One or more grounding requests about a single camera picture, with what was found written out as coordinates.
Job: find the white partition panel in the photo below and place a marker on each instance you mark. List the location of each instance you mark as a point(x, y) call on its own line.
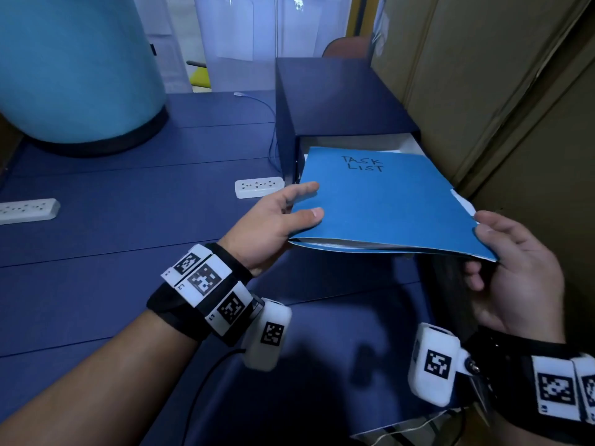
point(251, 37)

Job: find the person's left hand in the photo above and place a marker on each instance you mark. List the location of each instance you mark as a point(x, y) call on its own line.
point(270, 227)

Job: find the teal cylindrical barrel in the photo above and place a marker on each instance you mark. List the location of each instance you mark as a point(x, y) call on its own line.
point(79, 65)

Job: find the neat stack of printed papers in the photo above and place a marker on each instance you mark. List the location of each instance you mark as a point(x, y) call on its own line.
point(372, 244)

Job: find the black marker wristband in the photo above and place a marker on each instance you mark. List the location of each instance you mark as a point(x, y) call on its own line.
point(539, 381)
point(209, 290)

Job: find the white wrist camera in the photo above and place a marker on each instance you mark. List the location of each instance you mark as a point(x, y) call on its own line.
point(435, 362)
point(267, 334)

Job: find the brown round seat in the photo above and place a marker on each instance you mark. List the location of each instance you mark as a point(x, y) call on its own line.
point(346, 46)

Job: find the person's right hand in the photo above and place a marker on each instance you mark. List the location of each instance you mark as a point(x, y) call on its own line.
point(516, 274)

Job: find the brown cardboard box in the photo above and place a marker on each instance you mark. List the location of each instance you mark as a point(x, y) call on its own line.
point(465, 79)

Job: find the yellow plastic item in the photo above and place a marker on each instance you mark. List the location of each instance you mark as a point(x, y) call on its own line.
point(198, 77)

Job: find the white power strip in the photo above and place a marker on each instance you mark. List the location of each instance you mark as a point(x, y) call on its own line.
point(259, 187)
point(28, 211)

